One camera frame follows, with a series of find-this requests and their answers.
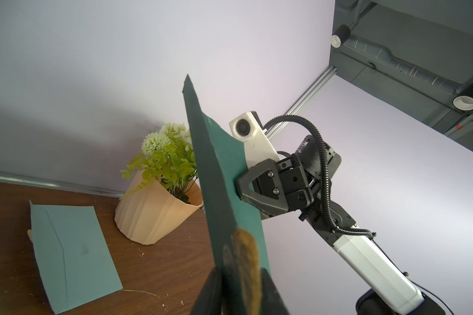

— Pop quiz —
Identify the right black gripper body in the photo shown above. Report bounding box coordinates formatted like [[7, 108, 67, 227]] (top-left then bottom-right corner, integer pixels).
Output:
[[277, 154, 314, 211]]

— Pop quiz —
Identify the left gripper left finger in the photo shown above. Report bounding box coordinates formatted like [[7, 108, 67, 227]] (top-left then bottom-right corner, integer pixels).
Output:
[[190, 269, 222, 315]]

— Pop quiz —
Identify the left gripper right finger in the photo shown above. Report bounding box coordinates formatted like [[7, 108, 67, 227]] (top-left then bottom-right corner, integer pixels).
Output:
[[261, 269, 290, 315]]

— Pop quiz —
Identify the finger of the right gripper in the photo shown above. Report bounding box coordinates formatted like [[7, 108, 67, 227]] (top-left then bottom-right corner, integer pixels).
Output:
[[235, 159, 289, 220]]

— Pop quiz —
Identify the dark green envelope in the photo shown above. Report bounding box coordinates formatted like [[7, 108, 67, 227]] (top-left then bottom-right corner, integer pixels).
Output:
[[183, 77, 269, 314]]

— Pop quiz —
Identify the mint green envelope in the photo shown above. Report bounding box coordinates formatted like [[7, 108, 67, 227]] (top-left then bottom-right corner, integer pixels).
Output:
[[30, 204, 123, 314]]

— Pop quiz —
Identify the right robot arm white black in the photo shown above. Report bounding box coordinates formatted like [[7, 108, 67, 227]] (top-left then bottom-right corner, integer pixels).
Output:
[[229, 112, 445, 314]]

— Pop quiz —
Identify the artificial green flower plant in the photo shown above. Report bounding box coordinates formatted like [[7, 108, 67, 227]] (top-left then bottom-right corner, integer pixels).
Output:
[[121, 122, 198, 203]]

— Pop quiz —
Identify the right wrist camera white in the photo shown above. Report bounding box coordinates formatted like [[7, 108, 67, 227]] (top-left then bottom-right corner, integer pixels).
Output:
[[229, 111, 280, 169]]

